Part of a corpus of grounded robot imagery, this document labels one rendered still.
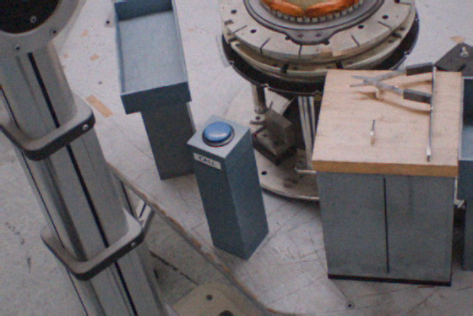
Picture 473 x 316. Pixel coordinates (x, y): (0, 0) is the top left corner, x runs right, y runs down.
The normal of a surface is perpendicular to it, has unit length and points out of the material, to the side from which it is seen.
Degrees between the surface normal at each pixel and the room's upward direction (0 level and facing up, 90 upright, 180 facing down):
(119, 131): 0
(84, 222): 90
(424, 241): 90
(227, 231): 90
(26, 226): 0
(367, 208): 90
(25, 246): 0
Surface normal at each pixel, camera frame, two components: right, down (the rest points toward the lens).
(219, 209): -0.55, 0.66
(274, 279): -0.15, -0.68
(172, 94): 0.14, 0.71
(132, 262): 0.62, 0.50
